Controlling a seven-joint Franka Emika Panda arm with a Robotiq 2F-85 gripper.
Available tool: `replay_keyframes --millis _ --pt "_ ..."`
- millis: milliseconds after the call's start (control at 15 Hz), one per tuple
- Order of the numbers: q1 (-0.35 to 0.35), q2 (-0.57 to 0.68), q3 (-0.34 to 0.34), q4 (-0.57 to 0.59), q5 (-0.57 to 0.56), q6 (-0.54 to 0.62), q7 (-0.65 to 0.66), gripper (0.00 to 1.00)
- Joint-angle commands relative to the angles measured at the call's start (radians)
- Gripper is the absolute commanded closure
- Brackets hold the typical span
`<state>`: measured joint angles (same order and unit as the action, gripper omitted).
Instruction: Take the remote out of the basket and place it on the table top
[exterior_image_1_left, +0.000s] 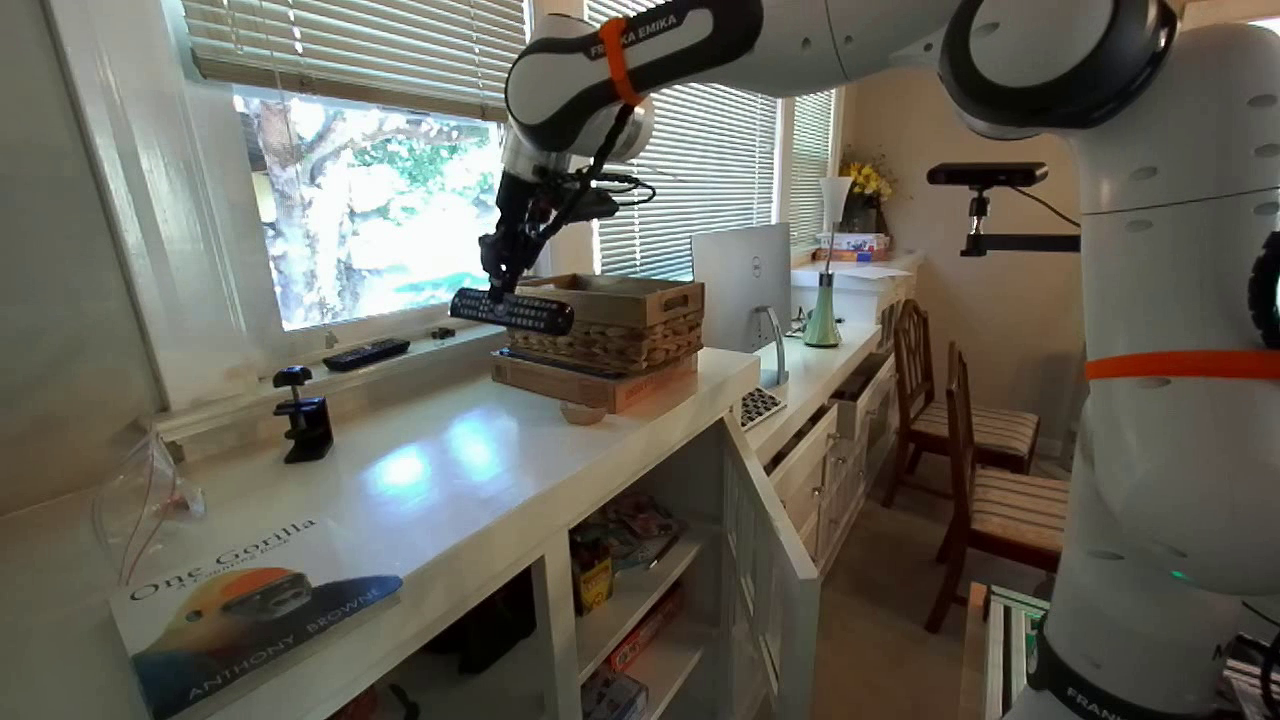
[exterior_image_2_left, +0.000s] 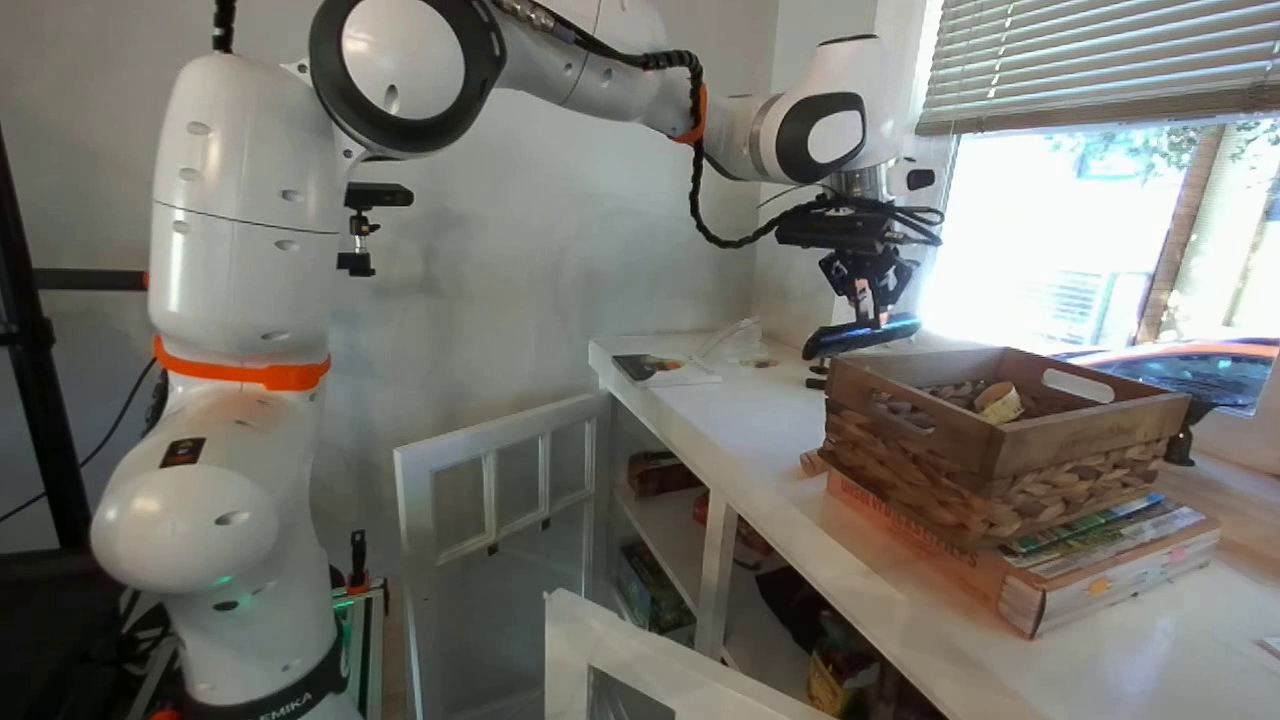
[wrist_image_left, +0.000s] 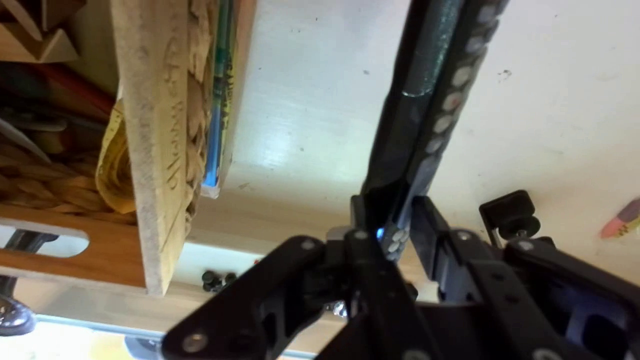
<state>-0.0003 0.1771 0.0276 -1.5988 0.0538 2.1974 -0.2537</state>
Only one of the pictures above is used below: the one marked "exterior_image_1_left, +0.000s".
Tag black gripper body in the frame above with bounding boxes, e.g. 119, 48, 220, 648
474, 168, 563, 263

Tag black remote with buttons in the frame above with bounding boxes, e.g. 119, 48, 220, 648
446, 283, 578, 341

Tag woven wicker basket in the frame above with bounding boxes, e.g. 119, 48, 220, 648
504, 273, 708, 379

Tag flat black remote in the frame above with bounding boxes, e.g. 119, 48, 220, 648
318, 335, 414, 377

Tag wooden board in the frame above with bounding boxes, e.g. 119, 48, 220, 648
487, 346, 703, 415

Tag tall white window blind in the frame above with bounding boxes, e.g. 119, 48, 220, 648
584, 0, 782, 283

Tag silver computer monitor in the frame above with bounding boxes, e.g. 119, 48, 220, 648
688, 220, 795, 391

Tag wide white window blind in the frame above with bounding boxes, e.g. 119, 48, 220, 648
174, 0, 534, 131

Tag white computer keyboard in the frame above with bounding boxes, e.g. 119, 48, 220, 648
731, 384, 793, 436

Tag stack of shelf books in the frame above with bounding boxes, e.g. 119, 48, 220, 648
584, 495, 688, 572

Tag narrow white window blind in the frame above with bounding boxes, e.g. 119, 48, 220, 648
779, 88, 843, 253

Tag pale green bottle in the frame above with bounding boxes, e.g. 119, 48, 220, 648
801, 263, 843, 357

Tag yellow box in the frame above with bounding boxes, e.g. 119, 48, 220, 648
571, 536, 619, 618

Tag pink box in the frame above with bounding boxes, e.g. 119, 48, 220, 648
823, 229, 898, 263

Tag yellow flowers in vase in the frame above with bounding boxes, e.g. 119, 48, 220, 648
837, 157, 894, 241

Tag white shelf cabinet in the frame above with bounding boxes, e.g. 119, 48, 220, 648
133, 253, 921, 720

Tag clear plastic holder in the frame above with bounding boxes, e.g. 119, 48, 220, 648
115, 422, 213, 552

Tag white cabinet door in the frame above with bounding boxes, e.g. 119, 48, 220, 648
716, 415, 823, 720

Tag bird cover book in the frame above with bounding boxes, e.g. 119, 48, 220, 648
107, 511, 407, 720

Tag wooden slat chair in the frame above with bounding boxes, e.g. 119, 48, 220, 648
877, 294, 1045, 511
921, 341, 1078, 637

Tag green framed panel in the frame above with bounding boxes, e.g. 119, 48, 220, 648
981, 579, 1054, 720

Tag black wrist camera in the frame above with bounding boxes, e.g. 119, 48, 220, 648
555, 163, 659, 229

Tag black clamp mount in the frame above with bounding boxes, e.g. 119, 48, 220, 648
269, 362, 337, 466

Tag black stereo camera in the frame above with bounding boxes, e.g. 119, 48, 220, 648
923, 160, 1051, 190

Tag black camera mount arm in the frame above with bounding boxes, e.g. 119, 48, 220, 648
954, 182, 1088, 263

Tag black corrugated cable conduit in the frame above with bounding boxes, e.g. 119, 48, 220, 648
1243, 229, 1280, 353

